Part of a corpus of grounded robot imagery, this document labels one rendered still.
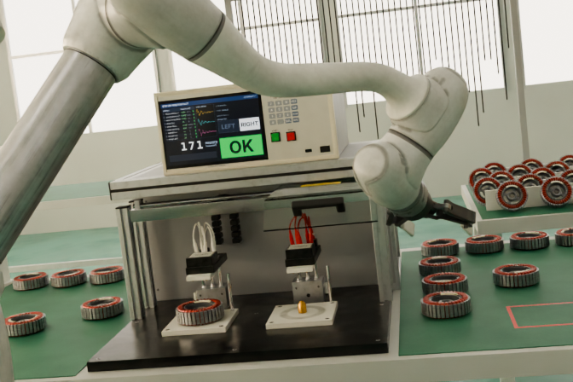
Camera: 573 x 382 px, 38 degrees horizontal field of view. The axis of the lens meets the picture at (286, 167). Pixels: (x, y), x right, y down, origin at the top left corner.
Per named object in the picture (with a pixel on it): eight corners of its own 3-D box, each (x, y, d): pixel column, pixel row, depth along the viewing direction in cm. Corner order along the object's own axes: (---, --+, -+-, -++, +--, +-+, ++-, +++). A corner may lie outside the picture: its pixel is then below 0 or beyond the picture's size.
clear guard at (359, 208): (377, 222, 172) (374, 193, 172) (263, 232, 176) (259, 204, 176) (382, 197, 205) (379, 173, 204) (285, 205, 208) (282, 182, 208)
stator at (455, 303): (463, 321, 183) (462, 304, 183) (414, 319, 189) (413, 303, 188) (477, 306, 193) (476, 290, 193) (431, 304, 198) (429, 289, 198)
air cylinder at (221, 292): (228, 309, 208) (225, 286, 208) (198, 310, 209) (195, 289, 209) (232, 303, 213) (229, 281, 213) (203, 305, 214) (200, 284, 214)
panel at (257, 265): (396, 282, 215) (384, 167, 211) (148, 301, 225) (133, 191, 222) (396, 281, 216) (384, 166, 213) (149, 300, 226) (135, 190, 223)
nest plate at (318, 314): (332, 325, 185) (332, 319, 185) (265, 329, 187) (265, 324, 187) (338, 305, 200) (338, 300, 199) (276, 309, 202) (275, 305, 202)
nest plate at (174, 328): (225, 332, 189) (225, 327, 188) (161, 337, 191) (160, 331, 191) (239, 313, 203) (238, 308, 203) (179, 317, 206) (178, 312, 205)
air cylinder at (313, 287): (324, 302, 204) (321, 280, 204) (293, 303, 206) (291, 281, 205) (326, 296, 209) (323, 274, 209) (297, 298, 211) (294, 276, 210)
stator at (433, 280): (425, 286, 215) (424, 272, 215) (470, 284, 212) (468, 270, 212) (419, 298, 205) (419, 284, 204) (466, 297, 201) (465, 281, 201)
